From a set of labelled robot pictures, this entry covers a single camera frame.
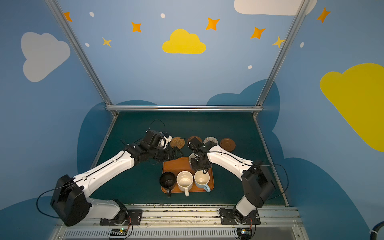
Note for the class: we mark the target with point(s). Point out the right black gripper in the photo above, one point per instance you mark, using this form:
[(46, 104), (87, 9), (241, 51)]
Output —
[(198, 163)]

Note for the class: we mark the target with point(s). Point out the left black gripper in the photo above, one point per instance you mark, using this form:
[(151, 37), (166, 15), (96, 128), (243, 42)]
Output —
[(169, 152)]

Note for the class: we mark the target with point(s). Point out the rattan woven coaster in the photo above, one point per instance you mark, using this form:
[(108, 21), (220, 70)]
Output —
[(177, 142)]

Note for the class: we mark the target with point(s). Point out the light blue mug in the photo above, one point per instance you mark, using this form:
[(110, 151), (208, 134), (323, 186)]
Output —
[(201, 180)]

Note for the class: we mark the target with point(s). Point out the white mug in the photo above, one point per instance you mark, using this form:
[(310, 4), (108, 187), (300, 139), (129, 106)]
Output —
[(185, 182)]

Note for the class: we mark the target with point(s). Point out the multicolour woven coaster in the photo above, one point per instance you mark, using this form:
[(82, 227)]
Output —
[(211, 139)]

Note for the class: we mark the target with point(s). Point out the black mug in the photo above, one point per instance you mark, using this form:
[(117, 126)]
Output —
[(168, 182)]

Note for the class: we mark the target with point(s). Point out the brown wooden coaster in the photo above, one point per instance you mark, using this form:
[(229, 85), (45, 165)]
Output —
[(228, 144), (194, 140)]

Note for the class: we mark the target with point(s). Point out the lavender mug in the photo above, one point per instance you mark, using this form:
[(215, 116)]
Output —
[(192, 156)]

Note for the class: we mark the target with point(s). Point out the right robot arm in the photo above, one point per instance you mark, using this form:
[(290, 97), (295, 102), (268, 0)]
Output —
[(257, 180)]

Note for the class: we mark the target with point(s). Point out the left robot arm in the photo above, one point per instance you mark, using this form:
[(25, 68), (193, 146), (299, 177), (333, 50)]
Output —
[(72, 200)]

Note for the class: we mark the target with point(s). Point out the orange serving tray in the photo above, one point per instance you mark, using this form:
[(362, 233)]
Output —
[(182, 164)]

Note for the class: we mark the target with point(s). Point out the right controller board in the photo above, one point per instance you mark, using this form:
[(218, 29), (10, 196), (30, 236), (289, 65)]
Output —
[(244, 234)]

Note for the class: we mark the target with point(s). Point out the controller board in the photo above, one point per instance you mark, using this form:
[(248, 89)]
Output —
[(244, 234), (118, 234)]

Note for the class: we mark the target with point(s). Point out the left controller board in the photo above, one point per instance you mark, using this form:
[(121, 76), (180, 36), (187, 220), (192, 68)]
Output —
[(118, 234)]

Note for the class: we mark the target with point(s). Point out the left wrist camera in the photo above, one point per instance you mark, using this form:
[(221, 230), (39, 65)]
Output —
[(164, 142)]

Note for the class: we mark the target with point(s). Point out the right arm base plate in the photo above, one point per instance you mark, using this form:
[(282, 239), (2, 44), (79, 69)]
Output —
[(234, 217)]

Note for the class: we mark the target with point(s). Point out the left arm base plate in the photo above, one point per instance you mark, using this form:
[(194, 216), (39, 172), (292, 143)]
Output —
[(135, 216)]

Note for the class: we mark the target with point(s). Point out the aluminium frame back bar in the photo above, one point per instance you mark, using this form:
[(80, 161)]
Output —
[(132, 108)]

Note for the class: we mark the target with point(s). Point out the aluminium front rail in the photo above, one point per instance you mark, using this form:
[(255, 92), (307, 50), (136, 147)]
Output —
[(191, 222)]

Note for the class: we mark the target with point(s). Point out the aluminium frame left post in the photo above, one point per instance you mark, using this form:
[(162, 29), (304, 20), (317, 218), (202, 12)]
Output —
[(59, 15)]

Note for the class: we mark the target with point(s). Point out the aluminium frame post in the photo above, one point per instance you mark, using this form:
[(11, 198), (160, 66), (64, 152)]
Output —
[(59, 15), (290, 37)]

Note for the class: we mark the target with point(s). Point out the aluminium frame right post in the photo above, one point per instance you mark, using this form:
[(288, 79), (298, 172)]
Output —
[(290, 37)]

